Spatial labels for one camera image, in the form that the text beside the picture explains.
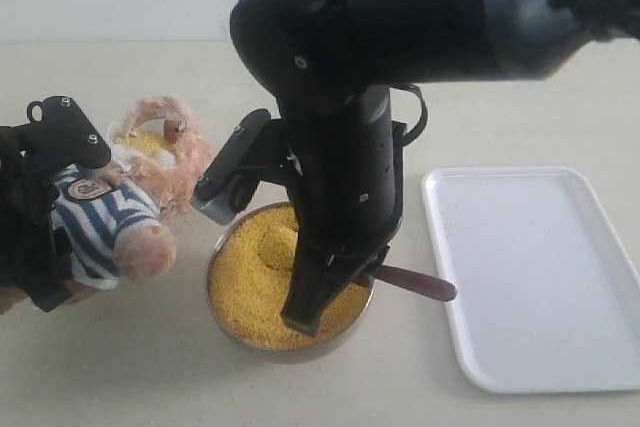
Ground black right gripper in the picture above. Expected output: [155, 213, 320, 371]
[191, 85, 405, 337]

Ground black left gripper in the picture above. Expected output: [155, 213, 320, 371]
[1, 96, 111, 312]

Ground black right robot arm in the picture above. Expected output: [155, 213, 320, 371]
[192, 0, 639, 336]

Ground plush teddy bear striped shirt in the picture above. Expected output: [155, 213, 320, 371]
[0, 93, 215, 316]

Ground yellow millet grains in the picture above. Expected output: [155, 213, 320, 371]
[208, 205, 374, 349]

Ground round metal bowl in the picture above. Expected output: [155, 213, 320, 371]
[205, 201, 376, 362]

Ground white rectangular plastic tray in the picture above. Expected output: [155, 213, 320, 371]
[421, 166, 639, 394]

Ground dark brown wooden spoon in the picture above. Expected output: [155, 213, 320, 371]
[375, 265, 457, 302]

